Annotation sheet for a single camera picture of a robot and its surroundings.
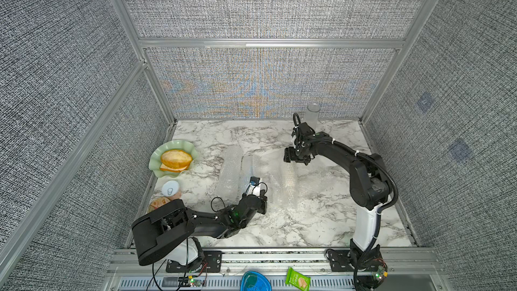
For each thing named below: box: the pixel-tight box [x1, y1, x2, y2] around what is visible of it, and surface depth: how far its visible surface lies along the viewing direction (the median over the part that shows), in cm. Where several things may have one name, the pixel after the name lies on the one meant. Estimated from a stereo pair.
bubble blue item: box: [238, 154, 254, 197], surface depth 94 cm
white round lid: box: [161, 180, 180, 197], surface depth 88 cm
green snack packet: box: [284, 266, 312, 291], surface depth 70 cm
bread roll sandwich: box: [160, 148, 194, 173], surface depth 97 cm
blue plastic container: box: [239, 270, 273, 291], surface depth 63 cm
